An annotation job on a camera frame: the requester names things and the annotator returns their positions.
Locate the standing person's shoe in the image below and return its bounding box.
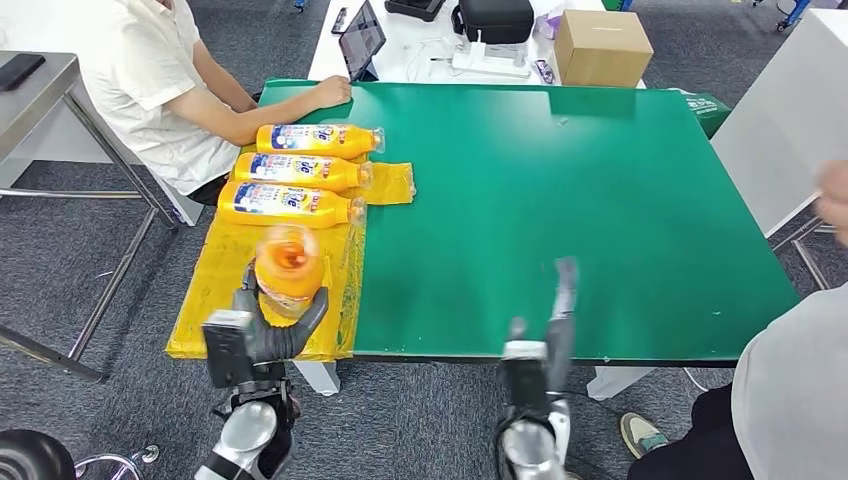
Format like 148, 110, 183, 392
619, 411, 670, 460

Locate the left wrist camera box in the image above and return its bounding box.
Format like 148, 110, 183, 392
201, 309, 256, 391

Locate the black tray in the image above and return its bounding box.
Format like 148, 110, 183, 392
384, 0, 448, 23

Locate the standing person's hand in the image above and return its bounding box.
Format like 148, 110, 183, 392
813, 160, 848, 248

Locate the white power strip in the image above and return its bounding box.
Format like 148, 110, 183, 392
451, 38, 533, 79

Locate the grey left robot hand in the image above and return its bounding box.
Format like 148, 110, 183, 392
231, 261, 331, 364

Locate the pale purple plastic bag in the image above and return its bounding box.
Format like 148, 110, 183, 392
533, 11, 566, 41

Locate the black phone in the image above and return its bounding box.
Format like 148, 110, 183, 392
0, 52, 48, 93

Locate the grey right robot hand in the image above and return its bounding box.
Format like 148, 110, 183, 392
507, 256, 580, 393

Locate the chrome curved bar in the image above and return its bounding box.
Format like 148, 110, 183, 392
74, 443, 162, 480

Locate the blue metal frame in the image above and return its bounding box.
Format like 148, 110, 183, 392
755, 0, 813, 29

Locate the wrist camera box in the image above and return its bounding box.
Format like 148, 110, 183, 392
498, 339, 551, 419
201, 309, 256, 391

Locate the yellow taped sheet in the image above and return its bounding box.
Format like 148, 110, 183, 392
165, 142, 417, 362

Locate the green table mat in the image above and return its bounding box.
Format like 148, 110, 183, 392
258, 79, 803, 367

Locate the standing person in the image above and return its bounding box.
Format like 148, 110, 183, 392
625, 281, 848, 480

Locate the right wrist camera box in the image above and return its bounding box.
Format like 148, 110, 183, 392
498, 339, 551, 419

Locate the black carry case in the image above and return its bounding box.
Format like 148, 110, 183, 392
452, 0, 536, 46

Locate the black round object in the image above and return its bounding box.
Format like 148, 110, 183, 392
0, 429, 77, 480

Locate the seated person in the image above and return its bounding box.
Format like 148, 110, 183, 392
79, 0, 354, 207

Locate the grey steel table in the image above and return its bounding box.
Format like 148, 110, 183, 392
0, 50, 179, 386

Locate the black tablet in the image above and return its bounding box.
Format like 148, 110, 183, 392
339, 0, 388, 83

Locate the white table leg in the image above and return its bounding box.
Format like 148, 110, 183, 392
292, 360, 340, 397
586, 366, 658, 403

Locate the steel table frame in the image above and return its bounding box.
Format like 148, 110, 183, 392
771, 215, 848, 293

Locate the seated person's right hand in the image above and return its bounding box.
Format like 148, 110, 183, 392
311, 74, 354, 109

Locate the brown cardboard box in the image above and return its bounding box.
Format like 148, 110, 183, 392
554, 9, 655, 89

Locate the white board table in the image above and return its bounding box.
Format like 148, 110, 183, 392
710, 8, 848, 238

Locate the orange detergent bottle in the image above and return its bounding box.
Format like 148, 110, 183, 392
253, 223, 326, 321
230, 152, 374, 193
256, 123, 387, 162
216, 180, 368, 231

